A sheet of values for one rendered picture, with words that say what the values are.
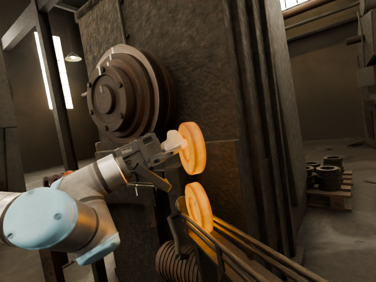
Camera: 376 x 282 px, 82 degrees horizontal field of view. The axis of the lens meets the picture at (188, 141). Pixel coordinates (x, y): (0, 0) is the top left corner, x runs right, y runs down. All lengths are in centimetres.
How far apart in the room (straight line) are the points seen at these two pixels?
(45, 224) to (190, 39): 84
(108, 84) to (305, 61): 624
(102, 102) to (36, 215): 67
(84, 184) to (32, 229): 20
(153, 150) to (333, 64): 642
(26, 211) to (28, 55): 1188
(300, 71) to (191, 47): 599
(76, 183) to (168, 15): 81
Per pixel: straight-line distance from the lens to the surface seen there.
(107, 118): 102
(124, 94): 90
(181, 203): 75
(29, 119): 1148
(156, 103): 89
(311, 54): 690
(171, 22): 109
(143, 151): 58
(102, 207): 56
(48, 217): 40
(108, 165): 57
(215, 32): 95
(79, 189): 57
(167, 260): 86
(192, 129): 59
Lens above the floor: 96
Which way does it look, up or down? 4 degrees down
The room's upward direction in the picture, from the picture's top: 9 degrees counter-clockwise
